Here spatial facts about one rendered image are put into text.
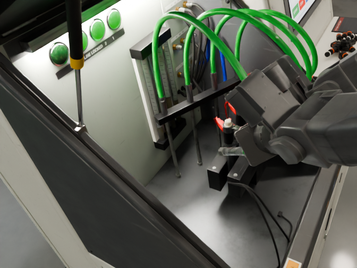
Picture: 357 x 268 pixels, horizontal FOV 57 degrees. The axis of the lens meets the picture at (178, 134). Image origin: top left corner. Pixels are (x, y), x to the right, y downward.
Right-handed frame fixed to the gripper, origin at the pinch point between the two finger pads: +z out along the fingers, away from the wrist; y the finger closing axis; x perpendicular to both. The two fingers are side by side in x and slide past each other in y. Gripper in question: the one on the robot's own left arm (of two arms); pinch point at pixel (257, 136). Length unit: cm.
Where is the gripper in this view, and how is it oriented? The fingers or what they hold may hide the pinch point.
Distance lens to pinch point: 65.5
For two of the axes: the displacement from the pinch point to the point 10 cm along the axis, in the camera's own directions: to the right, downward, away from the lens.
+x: 4.7, 8.8, -0.2
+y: -8.8, 4.7, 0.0
